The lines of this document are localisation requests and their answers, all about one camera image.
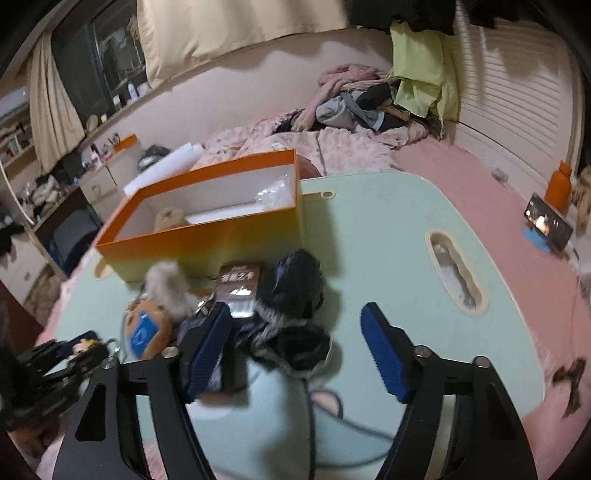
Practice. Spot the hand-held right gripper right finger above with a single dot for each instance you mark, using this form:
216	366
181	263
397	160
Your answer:
385	355

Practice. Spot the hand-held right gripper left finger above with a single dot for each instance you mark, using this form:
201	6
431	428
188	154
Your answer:
210	350

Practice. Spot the small blonde figurine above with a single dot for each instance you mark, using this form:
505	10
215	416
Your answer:
87	346

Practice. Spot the orange plush with blue label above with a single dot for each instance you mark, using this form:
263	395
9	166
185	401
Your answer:
145	332

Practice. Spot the dark card packet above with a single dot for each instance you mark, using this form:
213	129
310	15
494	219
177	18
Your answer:
240	286

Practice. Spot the white fluffy pompom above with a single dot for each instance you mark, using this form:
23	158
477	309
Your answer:
168	288

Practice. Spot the black knit garment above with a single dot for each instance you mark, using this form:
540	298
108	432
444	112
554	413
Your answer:
295	346

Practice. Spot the orange cardboard box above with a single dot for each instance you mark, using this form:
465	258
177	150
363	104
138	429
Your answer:
203	249

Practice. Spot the tan plush toy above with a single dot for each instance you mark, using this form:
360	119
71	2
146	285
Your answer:
170	219

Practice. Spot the clear bubble bag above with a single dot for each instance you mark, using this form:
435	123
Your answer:
274	196

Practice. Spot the dark storage bin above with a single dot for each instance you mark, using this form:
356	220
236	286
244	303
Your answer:
74	237

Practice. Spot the brown hair bow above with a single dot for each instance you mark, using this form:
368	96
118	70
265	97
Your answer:
569	385

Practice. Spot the blue phone stand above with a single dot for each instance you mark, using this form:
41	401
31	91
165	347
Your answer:
536	242

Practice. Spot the white paper roll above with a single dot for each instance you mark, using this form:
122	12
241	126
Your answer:
161	168

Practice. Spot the white nightstand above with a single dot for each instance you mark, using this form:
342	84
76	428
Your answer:
108	177

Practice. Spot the black bag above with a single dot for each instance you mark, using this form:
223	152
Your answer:
153	157

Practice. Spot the red-brown cushion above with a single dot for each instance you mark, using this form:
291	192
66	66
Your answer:
310	167

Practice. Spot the small rectangular mirror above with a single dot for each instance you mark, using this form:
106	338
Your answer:
550	224

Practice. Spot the orange pen holder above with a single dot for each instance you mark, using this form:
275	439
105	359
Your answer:
125	143

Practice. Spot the orange bottle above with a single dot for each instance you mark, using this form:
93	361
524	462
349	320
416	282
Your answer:
559	187

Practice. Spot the beige plush toy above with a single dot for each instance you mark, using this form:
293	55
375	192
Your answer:
584	189

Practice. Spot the beige curtain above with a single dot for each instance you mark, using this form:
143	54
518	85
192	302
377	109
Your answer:
231	32
55	115

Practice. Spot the white air conditioner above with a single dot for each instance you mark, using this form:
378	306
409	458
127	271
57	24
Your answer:
14	102

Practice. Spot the yellow-green cloth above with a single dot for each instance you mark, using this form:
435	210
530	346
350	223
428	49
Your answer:
425	74

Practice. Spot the white louvred door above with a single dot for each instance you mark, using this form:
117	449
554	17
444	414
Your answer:
512	92

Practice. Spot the dark window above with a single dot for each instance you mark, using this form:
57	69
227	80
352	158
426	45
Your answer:
99	55

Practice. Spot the dark hanging clothes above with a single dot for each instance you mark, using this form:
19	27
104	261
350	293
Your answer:
415	11

